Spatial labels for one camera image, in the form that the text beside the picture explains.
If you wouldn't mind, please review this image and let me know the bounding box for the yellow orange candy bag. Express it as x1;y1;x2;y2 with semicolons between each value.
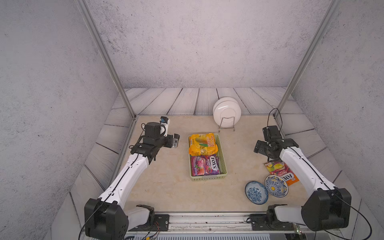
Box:
189;133;219;157

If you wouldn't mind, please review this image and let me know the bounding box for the pink Fox's berries candy bag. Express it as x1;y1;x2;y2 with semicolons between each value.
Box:
191;155;221;177

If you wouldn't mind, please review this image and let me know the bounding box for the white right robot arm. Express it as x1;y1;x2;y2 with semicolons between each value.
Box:
254;126;352;232

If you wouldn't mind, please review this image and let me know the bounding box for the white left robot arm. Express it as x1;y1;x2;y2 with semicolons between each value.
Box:
81;117;180;240

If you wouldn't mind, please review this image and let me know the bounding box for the green plastic basket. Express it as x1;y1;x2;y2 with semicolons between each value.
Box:
189;133;228;181

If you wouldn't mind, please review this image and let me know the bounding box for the orange Fox's fruits candy bag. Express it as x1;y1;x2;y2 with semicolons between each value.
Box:
265;161;300;186

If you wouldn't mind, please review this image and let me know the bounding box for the blue yellow patterned plate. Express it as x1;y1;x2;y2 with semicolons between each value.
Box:
265;175;289;198

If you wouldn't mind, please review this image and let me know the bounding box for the blue patterned bowl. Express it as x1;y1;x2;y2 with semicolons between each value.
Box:
245;181;269;205

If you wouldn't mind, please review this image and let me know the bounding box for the white plate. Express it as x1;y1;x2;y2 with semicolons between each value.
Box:
213;97;242;126

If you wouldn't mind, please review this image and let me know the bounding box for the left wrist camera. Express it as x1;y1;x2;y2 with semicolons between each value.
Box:
160;116;170;137

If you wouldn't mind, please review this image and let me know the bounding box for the metal wire plate rack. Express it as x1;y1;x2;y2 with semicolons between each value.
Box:
218;117;236;133

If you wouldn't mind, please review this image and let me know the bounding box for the aluminium corner post right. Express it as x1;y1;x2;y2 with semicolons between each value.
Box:
273;0;342;118

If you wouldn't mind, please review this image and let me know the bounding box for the aluminium corner post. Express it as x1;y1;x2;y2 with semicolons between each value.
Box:
75;0;136;118
273;0;342;118

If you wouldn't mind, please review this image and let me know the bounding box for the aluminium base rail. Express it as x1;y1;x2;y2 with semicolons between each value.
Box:
83;211;343;240

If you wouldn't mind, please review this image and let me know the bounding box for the aluminium corner post left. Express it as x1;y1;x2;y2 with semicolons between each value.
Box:
75;0;136;118

